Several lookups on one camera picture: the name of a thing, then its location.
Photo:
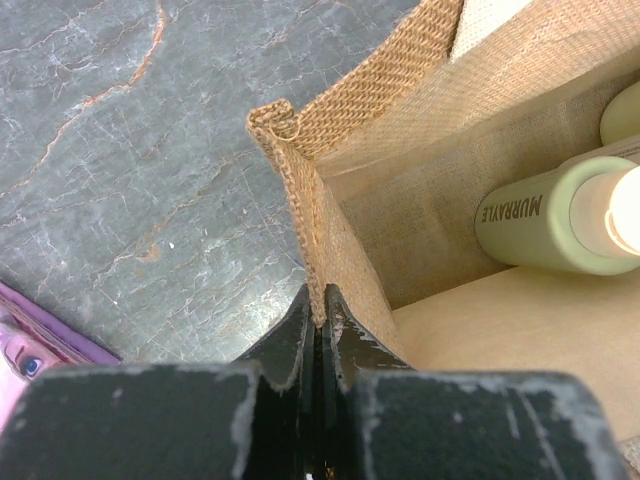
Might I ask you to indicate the yellow-green pump lotion bottle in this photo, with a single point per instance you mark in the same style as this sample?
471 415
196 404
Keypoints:
620 119

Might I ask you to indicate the cream bottle white cap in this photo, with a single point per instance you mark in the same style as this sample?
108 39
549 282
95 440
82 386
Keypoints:
627 148

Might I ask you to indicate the brown canvas tote bag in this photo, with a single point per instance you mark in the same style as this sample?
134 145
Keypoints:
384 172

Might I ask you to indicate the pink printed package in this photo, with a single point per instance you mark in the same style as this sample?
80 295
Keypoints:
34 341

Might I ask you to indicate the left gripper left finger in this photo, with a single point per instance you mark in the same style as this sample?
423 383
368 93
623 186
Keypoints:
239 420

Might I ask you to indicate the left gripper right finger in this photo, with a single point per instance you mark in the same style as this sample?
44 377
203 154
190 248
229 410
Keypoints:
387 420

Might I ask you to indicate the yellow-green bottle white cap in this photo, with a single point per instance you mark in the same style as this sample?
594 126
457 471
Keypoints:
580 217

